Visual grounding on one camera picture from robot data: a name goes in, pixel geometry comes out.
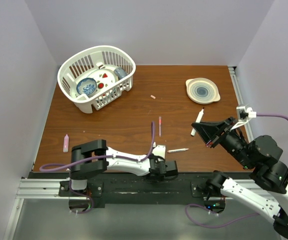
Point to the white pink-end marker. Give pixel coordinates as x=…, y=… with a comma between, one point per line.
x=177, y=150

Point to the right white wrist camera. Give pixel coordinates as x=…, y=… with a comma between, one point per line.
x=244, y=114

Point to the purple pen cap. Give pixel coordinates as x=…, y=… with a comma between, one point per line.
x=66, y=143

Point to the white plastic dish basket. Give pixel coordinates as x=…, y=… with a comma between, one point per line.
x=80, y=65

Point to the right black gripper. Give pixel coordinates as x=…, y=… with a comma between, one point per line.
x=208, y=130

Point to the pink highlighter pen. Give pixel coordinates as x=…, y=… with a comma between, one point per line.
x=160, y=125

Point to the white black-tip marker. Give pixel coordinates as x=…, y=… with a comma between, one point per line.
x=198, y=120

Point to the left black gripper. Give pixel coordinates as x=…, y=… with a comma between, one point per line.
x=160, y=178

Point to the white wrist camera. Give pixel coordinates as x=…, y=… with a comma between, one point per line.
x=244, y=114
x=159, y=150

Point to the blue patterned bowl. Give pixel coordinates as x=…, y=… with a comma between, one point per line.
x=86, y=86

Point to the grey blue cup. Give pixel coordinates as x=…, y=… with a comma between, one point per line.
x=120, y=73

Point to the aluminium frame rail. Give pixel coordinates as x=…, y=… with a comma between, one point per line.
x=232, y=72

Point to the white strawberry plate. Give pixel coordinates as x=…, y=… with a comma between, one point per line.
x=105, y=78

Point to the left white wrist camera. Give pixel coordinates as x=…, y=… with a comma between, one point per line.
x=159, y=150

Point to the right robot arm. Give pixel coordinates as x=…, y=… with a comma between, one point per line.
x=262, y=157

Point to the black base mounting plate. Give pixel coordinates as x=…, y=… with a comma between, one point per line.
x=126, y=188

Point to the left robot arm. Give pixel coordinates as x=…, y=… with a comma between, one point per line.
x=93, y=158

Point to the beige plate blue rings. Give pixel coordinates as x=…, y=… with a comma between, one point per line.
x=202, y=90

